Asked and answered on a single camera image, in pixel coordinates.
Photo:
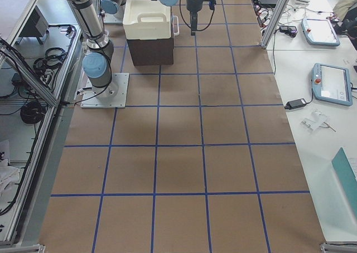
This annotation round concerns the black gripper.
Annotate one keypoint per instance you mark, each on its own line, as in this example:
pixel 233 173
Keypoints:
pixel 193 4

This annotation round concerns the wooden drawer with white handle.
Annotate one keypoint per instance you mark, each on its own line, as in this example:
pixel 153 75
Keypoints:
pixel 175 25

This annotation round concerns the dark brown drawer cabinet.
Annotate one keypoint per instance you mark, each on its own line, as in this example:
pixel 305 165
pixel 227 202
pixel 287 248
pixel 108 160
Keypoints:
pixel 151 52

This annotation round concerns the white plastic tray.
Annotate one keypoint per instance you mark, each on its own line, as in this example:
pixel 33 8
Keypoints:
pixel 146 20

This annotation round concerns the upper teach pendant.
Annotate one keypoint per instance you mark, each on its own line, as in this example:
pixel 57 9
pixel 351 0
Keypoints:
pixel 319 32

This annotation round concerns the teach pendant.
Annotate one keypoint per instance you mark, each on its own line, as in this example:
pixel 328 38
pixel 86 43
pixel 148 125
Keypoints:
pixel 319 32
pixel 331 84

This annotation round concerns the black power adapter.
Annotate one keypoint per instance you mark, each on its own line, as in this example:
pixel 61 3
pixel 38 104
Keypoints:
pixel 295 104

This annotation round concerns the lower teach pendant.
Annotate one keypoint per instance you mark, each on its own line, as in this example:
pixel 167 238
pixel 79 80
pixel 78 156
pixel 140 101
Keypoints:
pixel 331 84

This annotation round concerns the grey box on shelf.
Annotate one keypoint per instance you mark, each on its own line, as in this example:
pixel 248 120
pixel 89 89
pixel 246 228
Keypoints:
pixel 36 26

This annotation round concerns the teal folder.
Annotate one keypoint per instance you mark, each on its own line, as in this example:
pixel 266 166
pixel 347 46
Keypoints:
pixel 347 177

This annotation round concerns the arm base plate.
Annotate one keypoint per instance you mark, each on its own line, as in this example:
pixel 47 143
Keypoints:
pixel 115 96
pixel 114 19

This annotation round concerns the aluminium frame post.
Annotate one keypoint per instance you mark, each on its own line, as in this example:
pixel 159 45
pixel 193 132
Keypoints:
pixel 278 11

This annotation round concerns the clear plastic bracket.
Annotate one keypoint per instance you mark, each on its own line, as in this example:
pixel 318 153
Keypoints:
pixel 318 120

